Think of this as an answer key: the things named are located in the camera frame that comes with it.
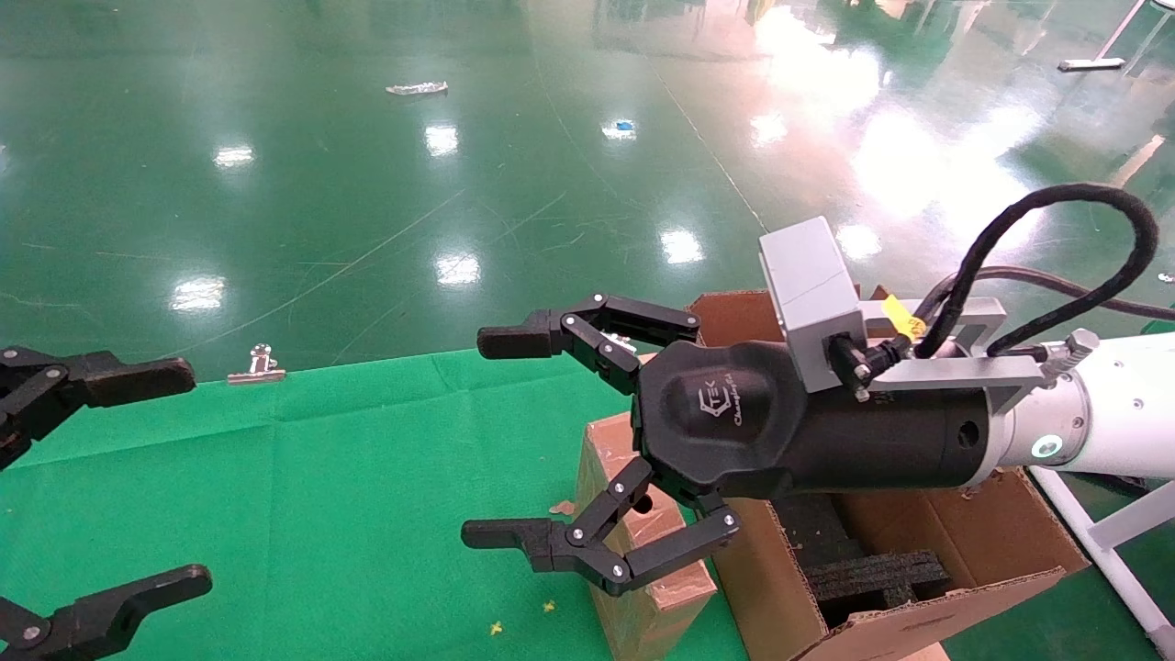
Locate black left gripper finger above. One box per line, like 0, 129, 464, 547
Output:
0, 564, 214, 661
0, 347, 196, 471

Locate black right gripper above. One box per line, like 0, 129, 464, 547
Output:
461, 294, 992, 598

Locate small brown cardboard box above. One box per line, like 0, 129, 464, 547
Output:
571, 413, 719, 661

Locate large open cardboard carton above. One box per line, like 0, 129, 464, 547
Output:
688, 289, 1089, 661

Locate silver binder clip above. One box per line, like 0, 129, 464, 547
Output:
227, 343, 287, 385

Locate green table cloth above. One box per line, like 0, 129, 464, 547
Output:
0, 347, 749, 661

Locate black foam block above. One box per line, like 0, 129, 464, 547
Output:
789, 496, 951, 630

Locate white floor stand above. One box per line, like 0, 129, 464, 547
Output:
1057, 0, 1150, 73

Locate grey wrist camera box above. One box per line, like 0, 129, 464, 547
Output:
758, 217, 868, 394

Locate yellow cable tag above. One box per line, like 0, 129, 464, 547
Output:
881, 296, 926, 342

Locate grey metal camera bracket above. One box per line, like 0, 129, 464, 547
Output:
858, 297, 1057, 414

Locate white pipe frame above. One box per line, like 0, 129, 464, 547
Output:
1028, 464, 1175, 657

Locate thick black braided cable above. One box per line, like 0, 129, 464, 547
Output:
913, 184, 1159, 361

